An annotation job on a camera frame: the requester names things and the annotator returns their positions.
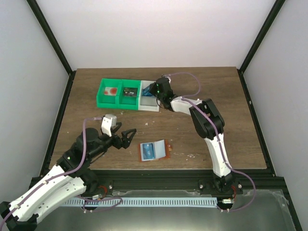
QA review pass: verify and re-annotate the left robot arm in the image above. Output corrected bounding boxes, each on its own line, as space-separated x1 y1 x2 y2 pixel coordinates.
0 122 137 231

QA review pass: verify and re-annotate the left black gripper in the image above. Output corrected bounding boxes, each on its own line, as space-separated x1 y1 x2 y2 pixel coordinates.
88 122 138 160

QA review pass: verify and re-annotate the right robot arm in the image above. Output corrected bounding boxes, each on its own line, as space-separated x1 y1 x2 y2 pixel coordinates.
142 76 233 194

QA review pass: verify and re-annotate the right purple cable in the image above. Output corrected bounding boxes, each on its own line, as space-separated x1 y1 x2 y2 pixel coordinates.
166 72 257 212

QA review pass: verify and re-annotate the white bin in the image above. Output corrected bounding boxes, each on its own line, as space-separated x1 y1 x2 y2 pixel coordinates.
138 80 160 112

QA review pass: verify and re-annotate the green bin left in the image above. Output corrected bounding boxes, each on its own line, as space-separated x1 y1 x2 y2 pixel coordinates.
96 78 121 109

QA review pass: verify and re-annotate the red white card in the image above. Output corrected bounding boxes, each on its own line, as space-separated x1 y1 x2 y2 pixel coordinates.
103 87 117 96

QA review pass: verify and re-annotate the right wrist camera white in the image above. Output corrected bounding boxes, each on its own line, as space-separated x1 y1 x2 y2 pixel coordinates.
162 75 171 83

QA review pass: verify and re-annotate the black frame post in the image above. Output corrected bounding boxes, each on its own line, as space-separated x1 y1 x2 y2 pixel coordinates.
26 0 74 76
239 0 287 73

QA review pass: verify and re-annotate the light blue credit card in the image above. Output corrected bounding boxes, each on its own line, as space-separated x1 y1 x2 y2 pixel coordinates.
141 89 153 97

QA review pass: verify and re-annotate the light blue cable duct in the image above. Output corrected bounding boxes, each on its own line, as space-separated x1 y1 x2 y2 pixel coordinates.
63 197 217 208

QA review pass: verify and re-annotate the green bin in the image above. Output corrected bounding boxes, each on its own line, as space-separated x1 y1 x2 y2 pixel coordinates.
118 79 141 110
96 78 121 109

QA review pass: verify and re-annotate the black card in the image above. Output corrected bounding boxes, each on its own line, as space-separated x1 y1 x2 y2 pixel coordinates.
123 88 138 97

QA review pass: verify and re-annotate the green bin middle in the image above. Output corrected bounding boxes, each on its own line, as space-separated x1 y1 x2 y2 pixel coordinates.
118 79 141 110

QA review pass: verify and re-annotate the left black frame post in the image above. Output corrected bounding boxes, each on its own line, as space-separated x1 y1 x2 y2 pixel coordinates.
26 0 74 76

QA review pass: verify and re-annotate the right black frame post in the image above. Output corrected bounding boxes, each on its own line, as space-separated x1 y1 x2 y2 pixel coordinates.
239 0 287 73

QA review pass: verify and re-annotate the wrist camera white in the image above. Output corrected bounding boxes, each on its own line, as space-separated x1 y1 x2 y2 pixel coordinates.
101 114 117 137
162 75 171 83

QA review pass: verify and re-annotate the black aluminium front rail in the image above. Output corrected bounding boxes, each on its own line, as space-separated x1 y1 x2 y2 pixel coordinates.
90 169 288 196

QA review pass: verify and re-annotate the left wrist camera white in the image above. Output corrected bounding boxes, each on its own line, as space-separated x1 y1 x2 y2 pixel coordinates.
101 114 117 137

